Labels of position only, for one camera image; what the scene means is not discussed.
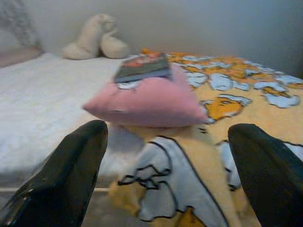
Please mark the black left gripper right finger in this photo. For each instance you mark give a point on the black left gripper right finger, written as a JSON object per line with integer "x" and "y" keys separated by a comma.
{"x": 270, "y": 175}

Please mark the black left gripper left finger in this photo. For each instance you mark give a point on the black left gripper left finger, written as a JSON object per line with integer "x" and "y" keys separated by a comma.
{"x": 61, "y": 179}

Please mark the pink pillow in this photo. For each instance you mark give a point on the pink pillow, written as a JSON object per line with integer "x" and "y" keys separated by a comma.
{"x": 151, "y": 104}

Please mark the light blue box red print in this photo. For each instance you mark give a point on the light blue box red print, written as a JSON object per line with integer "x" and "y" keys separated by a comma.
{"x": 144, "y": 67}

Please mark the yellow cartoon print blanket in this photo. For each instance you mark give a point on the yellow cartoon print blanket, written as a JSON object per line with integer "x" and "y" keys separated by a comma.
{"x": 260, "y": 118}

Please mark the white bed sheet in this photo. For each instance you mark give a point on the white bed sheet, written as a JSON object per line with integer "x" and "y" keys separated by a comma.
{"x": 47, "y": 99}

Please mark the pale pink cushion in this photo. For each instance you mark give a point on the pale pink cushion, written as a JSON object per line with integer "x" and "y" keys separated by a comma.
{"x": 16, "y": 58}

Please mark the cream white plush toy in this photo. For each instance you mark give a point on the cream white plush toy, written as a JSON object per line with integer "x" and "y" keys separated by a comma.
{"x": 87, "y": 40}

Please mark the grey patterned pillow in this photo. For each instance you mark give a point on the grey patterned pillow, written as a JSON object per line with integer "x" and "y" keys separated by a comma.
{"x": 16, "y": 21}

